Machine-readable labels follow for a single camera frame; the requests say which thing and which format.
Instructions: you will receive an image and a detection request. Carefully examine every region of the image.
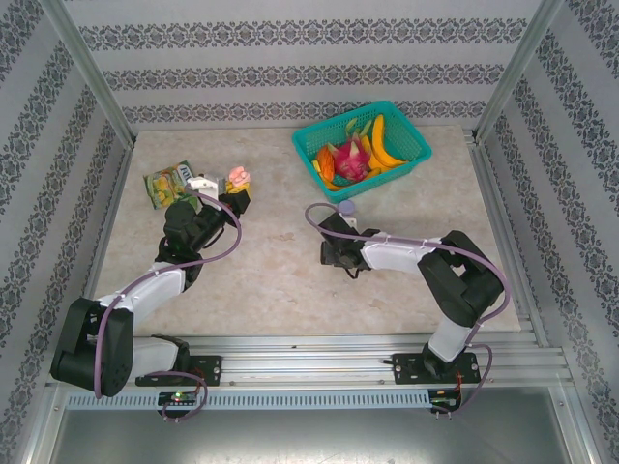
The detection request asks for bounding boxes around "orange papaya half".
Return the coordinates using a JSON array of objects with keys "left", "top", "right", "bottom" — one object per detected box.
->
[{"left": 316, "top": 147, "right": 338, "bottom": 179}]

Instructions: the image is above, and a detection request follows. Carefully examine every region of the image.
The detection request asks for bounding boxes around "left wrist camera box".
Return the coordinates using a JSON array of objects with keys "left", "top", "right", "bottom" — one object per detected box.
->
[{"left": 184, "top": 173, "right": 229, "bottom": 198}]

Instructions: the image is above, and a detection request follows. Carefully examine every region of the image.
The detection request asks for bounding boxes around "aluminium frame post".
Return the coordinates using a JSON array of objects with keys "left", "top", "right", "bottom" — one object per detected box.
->
[
  {"left": 476, "top": 0, "right": 565, "bottom": 141},
  {"left": 37, "top": 0, "right": 137, "bottom": 147}
]

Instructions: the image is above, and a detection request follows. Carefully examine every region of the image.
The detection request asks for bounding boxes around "yellow fruit slice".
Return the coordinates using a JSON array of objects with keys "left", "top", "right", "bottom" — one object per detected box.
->
[{"left": 311, "top": 158, "right": 342, "bottom": 191}]

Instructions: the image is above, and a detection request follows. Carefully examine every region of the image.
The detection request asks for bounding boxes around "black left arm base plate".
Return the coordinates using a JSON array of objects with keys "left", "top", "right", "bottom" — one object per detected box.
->
[{"left": 135, "top": 355, "right": 223, "bottom": 388}]

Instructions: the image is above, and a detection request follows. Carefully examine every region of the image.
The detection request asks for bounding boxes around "large orange-yellow banana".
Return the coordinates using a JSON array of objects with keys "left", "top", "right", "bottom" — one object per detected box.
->
[{"left": 369, "top": 113, "right": 410, "bottom": 170}]

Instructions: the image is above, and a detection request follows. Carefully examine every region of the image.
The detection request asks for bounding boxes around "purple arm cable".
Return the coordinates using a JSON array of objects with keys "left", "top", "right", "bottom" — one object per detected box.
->
[
  {"left": 94, "top": 187, "right": 243, "bottom": 424},
  {"left": 304, "top": 202, "right": 512, "bottom": 421}
]

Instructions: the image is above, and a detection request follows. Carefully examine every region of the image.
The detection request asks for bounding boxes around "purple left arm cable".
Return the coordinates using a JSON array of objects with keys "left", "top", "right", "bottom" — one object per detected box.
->
[{"left": 94, "top": 187, "right": 243, "bottom": 424}]

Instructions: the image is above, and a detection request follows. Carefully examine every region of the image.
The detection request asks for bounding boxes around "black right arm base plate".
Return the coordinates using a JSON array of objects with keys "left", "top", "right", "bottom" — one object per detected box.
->
[{"left": 390, "top": 352, "right": 483, "bottom": 386}]

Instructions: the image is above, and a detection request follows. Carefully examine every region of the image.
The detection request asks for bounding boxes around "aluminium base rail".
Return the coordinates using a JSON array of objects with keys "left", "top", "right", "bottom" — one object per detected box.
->
[{"left": 45, "top": 334, "right": 570, "bottom": 393}]

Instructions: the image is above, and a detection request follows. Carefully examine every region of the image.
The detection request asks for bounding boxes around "pink peach toy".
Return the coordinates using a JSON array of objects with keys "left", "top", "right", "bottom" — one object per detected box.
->
[{"left": 227, "top": 165, "right": 252, "bottom": 188}]

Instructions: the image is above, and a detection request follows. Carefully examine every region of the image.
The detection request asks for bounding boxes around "grey metal panel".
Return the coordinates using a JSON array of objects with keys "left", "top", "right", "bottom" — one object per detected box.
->
[{"left": 45, "top": 386, "right": 594, "bottom": 464}]

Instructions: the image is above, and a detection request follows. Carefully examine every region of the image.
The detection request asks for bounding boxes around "slotted grey cable duct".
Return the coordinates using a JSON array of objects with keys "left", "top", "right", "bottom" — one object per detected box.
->
[{"left": 64, "top": 389, "right": 432, "bottom": 411}]

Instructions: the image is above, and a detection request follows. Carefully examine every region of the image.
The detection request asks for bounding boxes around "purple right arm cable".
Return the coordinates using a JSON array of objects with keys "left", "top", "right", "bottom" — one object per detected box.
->
[{"left": 304, "top": 202, "right": 512, "bottom": 421}]

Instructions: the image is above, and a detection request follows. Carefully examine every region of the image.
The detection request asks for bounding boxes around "green Fox's candy bag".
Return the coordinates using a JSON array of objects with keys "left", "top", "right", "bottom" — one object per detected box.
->
[{"left": 142, "top": 160, "right": 194, "bottom": 211}]

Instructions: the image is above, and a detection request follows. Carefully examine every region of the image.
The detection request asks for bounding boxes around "small yellow banana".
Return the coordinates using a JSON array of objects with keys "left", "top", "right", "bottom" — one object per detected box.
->
[{"left": 358, "top": 134, "right": 388, "bottom": 176}]

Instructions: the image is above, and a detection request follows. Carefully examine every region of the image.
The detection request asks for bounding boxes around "aluminium side rail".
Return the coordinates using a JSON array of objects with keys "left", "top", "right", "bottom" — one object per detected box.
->
[
  {"left": 466, "top": 128, "right": 552, "bottom": 349},
  {"left": 66, "top": 142, "right": 136, "bottom": 353}
]

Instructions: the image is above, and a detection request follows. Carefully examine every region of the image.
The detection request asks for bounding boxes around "pink dragon fruit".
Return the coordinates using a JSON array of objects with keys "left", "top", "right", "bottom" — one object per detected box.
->
[{"left": 333, "top": 118, "right": 376, "bottom": 184}]

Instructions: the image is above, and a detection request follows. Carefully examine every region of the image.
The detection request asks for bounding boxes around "teal plastic basket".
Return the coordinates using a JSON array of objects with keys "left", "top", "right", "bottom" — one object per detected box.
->
[{"left": 291, "top": 100, "right": 433, "bottom": 205}]

